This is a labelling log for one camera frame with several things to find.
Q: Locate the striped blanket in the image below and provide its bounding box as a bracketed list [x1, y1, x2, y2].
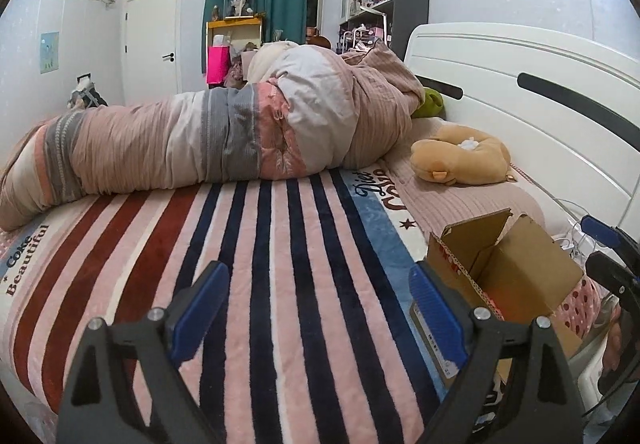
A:
[0, 164, 451, 444]

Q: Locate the white door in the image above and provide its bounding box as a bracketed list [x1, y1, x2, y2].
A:
[122, 0, 180, 100]

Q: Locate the pink bag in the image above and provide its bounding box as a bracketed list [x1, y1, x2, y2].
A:
[207, 44, 231, 85]

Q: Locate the dark clutter by door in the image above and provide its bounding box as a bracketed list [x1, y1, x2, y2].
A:
[67, 74, 108, 110]

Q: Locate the cream pillow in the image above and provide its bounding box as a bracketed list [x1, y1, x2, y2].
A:
[247, 40, 301, 85]

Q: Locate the rolled pink grey quilt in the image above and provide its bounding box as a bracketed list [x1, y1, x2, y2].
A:
[0, 40, 426, 232]

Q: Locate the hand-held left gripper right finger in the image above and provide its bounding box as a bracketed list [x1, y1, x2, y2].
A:
[408, 263, 586, 444]

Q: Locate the brown cardboard box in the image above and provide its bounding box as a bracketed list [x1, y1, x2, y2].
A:
[410, 208, 585, 390]

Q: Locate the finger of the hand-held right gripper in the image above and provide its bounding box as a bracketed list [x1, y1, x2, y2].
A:
[585, 251, 640, 297]
[581, 217, 640, 256]

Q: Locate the pink polka dot cloth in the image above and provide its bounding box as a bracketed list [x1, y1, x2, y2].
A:
[552, 274, 608, 340]

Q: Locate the green plush toy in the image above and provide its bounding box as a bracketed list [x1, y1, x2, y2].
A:
[412, 87, 446, 120]

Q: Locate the white cable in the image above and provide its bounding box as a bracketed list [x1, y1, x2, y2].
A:
[537, 184, 601, 256]

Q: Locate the pink ribbed pillow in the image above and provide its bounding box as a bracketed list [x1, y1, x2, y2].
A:
[382, 117, 546, 245]

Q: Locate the light blue wall poster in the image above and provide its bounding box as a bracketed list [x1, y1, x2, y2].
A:
[40, 32, 60, 74]

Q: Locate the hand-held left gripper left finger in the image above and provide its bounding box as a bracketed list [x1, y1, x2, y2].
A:
[55, 261, 231, 444]

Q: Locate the tan plush toy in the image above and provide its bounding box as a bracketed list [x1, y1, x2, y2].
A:
[410, 125, 512, 186]

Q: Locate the white headboard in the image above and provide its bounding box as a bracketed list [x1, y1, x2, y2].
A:
[402, 23, 640, 245]

